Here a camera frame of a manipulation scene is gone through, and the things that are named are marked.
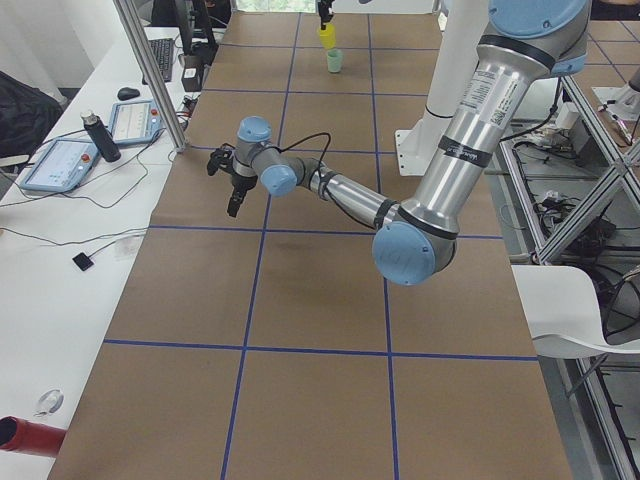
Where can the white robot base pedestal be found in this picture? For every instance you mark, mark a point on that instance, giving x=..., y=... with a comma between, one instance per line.
x=463, y=23

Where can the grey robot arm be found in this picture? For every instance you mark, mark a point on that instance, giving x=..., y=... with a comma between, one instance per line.
x=492, y=52

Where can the black computer mouse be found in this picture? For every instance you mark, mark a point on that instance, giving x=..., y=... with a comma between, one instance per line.
x=128, y=93

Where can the yellow plastic cup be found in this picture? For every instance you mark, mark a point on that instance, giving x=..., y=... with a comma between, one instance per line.
x=327, y=36

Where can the black water bottle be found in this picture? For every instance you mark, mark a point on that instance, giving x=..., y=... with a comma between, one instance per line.
x=100, y=136

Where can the black box on desk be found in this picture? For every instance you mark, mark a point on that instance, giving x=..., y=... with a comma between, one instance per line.
x=192, y=72

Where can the small black square device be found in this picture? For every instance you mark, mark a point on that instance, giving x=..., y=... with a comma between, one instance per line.
x=83, y=261

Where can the blue teach pendant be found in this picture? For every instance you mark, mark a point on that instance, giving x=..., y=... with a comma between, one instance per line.
x=62, y=166
x=134, y=122

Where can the white plastic chair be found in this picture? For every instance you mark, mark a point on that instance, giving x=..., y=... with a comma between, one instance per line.
x=562, y=313

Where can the clear tape roll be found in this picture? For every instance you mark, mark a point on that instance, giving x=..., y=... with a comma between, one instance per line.
x=49, y=402

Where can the far blue teach pendant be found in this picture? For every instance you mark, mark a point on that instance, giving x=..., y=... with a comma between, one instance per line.
x=134, y=122

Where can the black keyboard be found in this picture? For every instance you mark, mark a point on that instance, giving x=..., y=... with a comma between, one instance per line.
x=163, y=52

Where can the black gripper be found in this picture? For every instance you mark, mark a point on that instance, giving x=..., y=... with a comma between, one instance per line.
x=325, y=11
x=239, y=183

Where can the aluminium frame post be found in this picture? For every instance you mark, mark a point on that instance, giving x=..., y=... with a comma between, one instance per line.
x=150, y=70

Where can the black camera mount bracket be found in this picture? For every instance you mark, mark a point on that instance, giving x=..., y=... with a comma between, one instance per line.
x=221, y=159

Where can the light green plastic cup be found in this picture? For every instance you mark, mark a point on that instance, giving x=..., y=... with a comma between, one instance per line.
x=334, y=58

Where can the near blue teach pendant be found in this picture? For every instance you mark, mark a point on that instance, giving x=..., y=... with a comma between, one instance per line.
x=62, y=166

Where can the red cylinder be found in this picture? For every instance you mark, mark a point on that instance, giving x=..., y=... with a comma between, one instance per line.
x=21, y=436

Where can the aluminium frame rack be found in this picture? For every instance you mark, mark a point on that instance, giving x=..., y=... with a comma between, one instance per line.
x=566, y=190

